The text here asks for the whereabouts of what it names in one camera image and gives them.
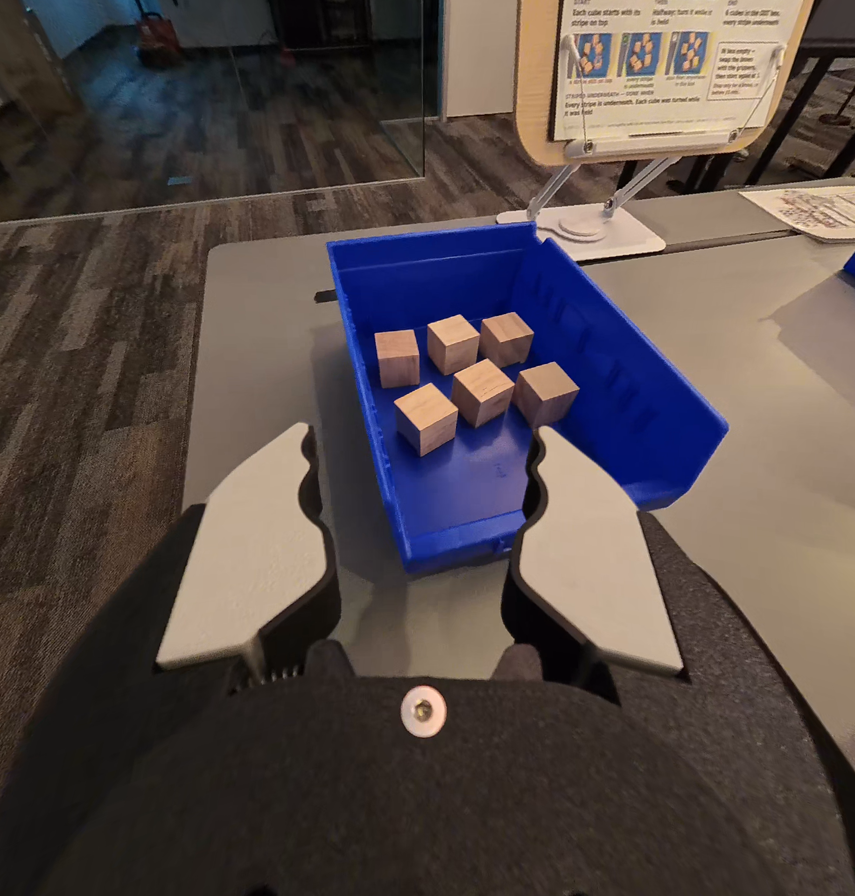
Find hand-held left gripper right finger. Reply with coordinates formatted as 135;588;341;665
501;425;685;690

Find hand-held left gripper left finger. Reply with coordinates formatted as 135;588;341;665
154;421;343;687

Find group of taped wooden cubes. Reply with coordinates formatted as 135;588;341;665
373;313;581;457

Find sleeved instruction sheet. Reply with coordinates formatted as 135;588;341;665
739;184;855;244

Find wooden document board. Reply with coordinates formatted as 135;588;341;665
515;0;817;168

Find glass partition panel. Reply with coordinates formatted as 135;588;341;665
0;0;444;226

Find illustrated instruction sheet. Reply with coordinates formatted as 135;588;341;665
548;0;801;144

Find red cart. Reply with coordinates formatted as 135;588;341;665
135;0;185;69

